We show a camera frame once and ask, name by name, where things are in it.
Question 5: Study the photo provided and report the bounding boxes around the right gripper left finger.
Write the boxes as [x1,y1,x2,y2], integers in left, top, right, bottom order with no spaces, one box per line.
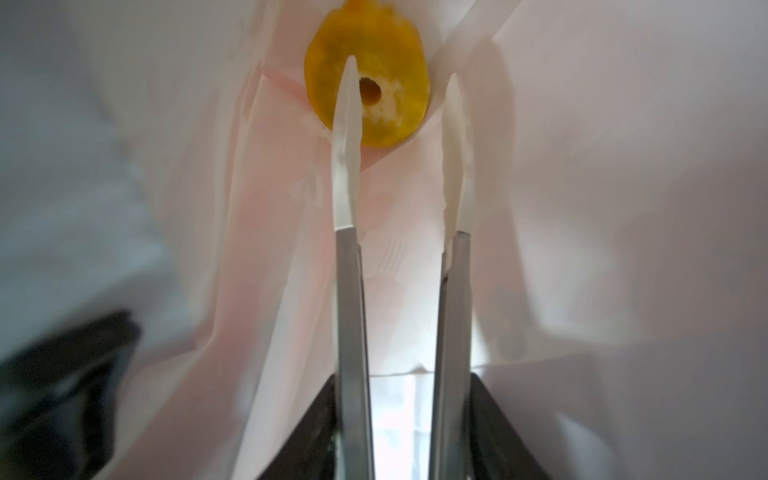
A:
[258,375,337,480]

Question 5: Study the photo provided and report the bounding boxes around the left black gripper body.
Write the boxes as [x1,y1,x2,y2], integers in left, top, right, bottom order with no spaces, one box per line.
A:
[1,309,141,479]

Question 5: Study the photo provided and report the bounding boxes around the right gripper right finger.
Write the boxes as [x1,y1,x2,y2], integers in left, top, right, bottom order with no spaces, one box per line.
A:
[469,373,549,480]

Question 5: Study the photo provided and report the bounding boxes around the metal tongs white tips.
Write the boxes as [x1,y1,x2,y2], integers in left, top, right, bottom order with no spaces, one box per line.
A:
[331,57,475,479]

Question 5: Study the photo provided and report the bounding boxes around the red white paper bag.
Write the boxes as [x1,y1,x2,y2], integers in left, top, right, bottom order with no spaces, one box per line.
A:
[1,1,767,479]

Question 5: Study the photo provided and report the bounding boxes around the yellow glazed ring donut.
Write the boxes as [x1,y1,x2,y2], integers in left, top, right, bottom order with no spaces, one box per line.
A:
[304,1,431,148]

